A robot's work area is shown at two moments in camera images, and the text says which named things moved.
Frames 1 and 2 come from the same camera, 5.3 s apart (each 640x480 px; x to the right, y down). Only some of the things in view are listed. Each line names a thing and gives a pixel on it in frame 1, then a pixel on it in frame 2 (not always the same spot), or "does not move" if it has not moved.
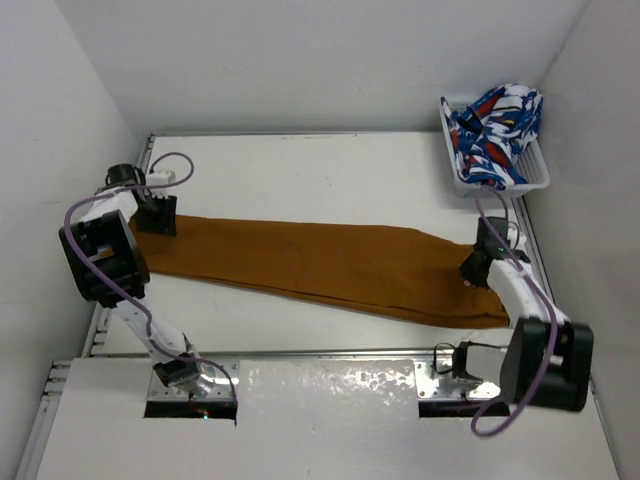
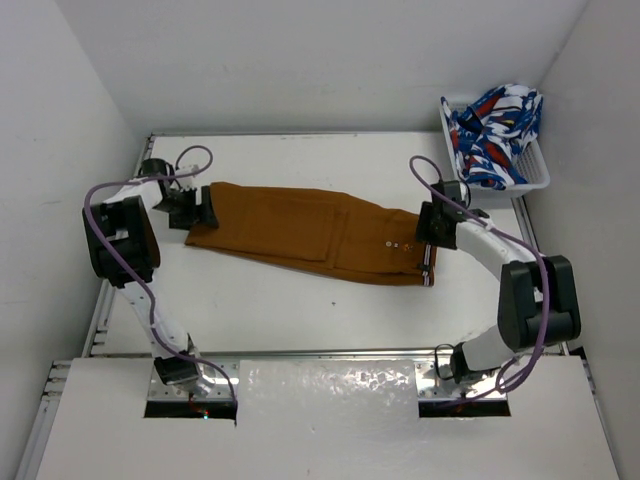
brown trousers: (395, 273) -> (324, 230)
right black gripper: (466, 272) -> (424, 233)
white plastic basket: (532, 165) does not move
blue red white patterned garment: (488, 132) does not move
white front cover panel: (307, 420) does not move
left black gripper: (163, 224) -> (195, 213)
